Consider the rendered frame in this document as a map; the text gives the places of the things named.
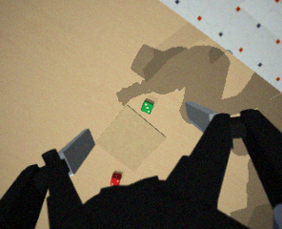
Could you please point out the red die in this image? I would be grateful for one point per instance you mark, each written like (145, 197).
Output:
(115, 179)

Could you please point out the green die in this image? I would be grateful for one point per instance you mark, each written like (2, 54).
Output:
(147, 107)

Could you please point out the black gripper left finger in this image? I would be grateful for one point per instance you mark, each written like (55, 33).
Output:
(21, 205)

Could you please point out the tan flat mat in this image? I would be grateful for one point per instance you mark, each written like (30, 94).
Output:
(130, 138)

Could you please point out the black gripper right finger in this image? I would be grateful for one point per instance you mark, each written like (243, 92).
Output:
(201, 174)

